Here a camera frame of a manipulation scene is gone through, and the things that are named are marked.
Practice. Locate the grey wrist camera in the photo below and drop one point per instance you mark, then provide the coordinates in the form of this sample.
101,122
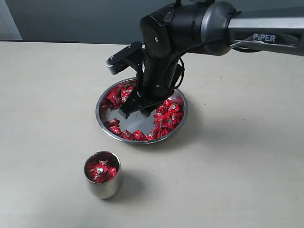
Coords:
130,56

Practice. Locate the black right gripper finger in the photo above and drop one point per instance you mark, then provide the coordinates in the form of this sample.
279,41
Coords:
131,105
146,112

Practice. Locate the stainless steel cup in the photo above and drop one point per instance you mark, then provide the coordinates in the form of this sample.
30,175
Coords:
110,188

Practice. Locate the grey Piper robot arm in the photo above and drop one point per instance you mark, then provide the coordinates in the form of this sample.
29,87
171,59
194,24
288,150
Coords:
205,27

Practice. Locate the round steel plate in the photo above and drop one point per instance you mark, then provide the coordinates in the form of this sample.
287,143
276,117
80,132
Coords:
136,121

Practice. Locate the red wrapped candy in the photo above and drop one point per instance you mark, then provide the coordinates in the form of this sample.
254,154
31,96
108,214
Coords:
170,108
115,99
125,93
139,135

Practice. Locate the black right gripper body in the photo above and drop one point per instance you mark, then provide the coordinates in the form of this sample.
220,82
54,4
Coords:
168,33

